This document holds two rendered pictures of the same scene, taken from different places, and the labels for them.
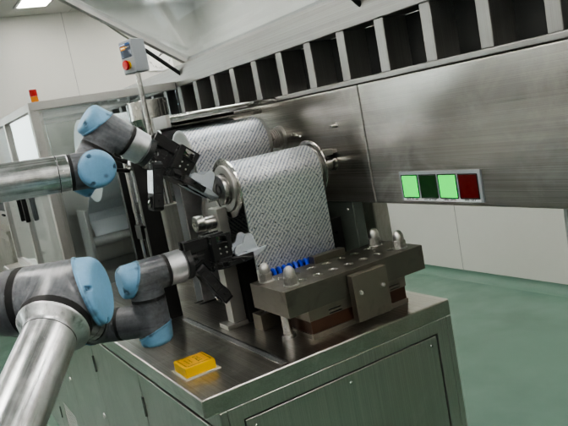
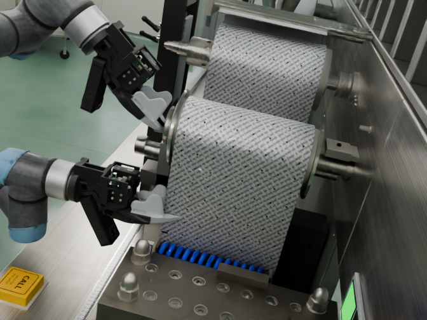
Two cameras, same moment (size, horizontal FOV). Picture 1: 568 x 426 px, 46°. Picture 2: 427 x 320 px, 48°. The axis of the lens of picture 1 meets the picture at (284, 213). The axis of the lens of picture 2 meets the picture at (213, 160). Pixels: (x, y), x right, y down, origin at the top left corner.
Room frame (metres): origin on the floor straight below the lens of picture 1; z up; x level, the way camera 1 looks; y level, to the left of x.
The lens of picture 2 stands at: (0.99, -0.41, 1.61)
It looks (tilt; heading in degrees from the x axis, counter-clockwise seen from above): 26 degrees down; 35
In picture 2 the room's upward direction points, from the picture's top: 12 degrees clockwise
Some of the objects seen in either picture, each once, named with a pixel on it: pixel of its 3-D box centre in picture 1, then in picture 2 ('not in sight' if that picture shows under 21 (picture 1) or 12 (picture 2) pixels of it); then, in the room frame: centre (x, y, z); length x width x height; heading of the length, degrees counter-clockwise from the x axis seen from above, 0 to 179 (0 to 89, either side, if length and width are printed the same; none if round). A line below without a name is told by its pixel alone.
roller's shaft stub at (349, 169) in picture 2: (323, 165); (332, 165); (1.77, -0.13, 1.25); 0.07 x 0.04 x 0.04; 120
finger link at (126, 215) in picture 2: (235, 259); (129, 212); (1.53, 0.13, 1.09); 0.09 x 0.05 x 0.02; 119
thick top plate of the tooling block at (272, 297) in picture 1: (339, 275); (222, 314); (1.55, -0.10, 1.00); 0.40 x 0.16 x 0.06; 120
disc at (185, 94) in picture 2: (226, 188); (179, 127); (1.62, 0.13, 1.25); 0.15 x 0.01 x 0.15; 30
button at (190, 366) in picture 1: (194, 364); (18, 286); (1.37, 0.25, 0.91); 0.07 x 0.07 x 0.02; 30
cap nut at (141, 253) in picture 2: (264, 271); (142, 249); (1.51, 0.07, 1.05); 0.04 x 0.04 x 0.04
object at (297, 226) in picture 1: (292, 231); (224, 221); (1.63, -0.01, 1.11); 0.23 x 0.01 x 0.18; 120
